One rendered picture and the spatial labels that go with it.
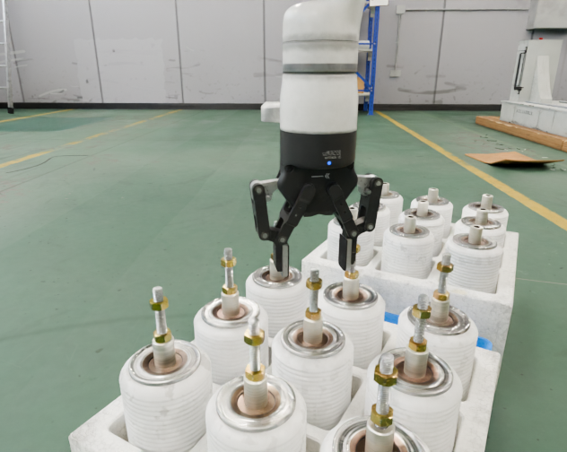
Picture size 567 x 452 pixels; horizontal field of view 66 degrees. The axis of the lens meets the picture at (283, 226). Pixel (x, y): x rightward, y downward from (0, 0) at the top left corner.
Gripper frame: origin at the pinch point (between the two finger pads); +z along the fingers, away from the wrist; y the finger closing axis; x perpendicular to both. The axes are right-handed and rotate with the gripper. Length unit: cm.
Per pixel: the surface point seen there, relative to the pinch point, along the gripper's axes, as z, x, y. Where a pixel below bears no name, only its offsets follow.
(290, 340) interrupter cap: 9.7, -0.2, -2.7
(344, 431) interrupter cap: 9.8, -14.2, -1.4
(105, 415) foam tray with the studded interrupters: 17.2, 0.8, -23.9
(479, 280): 15.5, 18.2, 36.1
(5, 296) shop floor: 35, 71, -60
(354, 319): 10.9, 4.0, 6.9
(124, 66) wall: -23, 657, -88
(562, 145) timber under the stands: 31, 218, 250
